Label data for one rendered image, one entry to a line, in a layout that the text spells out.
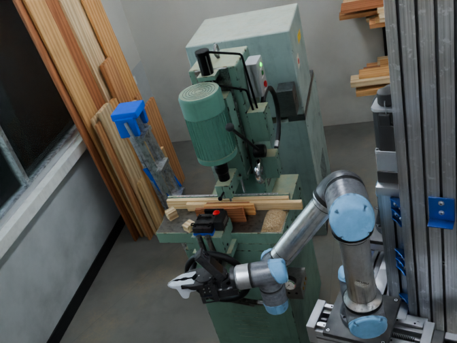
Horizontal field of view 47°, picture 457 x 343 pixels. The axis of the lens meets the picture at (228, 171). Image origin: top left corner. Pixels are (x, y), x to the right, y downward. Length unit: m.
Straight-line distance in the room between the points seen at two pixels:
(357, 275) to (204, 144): 0.89
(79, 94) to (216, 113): 1.63
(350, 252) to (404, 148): 0.35
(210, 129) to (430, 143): 0.89
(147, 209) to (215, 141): 1.79
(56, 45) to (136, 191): 1.11
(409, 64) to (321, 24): 2.90
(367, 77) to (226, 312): 2.12
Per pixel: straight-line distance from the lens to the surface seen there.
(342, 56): 4.46
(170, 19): 4.59
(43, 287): 3.42
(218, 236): 2.21
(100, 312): 3.60
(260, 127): 2.34
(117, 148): 3.61
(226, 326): 2.79
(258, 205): 2.37
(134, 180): 3.74
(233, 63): 2.27
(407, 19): 1.45
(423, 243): 1.84
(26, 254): 3.30
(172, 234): 2.42
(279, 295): 1.64
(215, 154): 2.17
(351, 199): 1.42
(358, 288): 1.63
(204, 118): 2.09
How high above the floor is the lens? 2.33
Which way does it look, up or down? 32 degrees down
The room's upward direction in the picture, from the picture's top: 16 degrees counter-clockwise
